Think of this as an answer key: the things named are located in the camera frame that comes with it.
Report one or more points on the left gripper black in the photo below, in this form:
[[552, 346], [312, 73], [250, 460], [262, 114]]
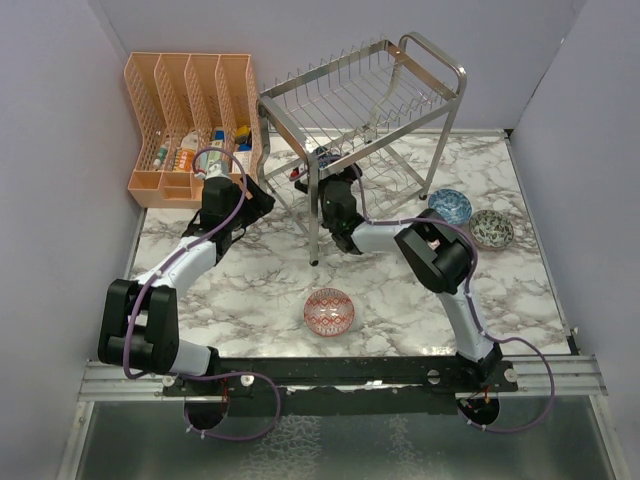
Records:
[[260, 204]]

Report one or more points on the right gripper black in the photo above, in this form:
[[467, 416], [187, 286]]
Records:
[[346, 177]]

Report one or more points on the blue triangle pattern bowl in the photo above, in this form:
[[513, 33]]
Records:
[[326, 156]]

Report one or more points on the red diamond pattern bowl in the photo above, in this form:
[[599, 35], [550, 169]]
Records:
[[329, 312]]

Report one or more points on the stainless steel dish rack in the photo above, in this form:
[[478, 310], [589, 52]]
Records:
[[388, 107]]

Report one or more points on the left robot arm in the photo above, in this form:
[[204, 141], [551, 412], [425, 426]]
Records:
[[139, 330]]

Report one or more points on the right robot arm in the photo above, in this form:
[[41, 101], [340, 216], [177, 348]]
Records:
[[440, 255]]

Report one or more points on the green white box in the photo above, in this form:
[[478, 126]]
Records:
[[217, 141]]

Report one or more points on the white glue tube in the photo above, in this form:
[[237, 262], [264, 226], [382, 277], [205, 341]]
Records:
[[160, 156]]

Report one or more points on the orange plastic file organizer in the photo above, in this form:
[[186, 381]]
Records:
[[174, 93]]

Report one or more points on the blue floral bowl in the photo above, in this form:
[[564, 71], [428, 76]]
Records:
[[452, 205]]

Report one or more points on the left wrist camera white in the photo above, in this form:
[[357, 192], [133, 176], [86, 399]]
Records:
[[218, 169]]

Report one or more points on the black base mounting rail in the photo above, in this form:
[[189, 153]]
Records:
[[319, 386]]

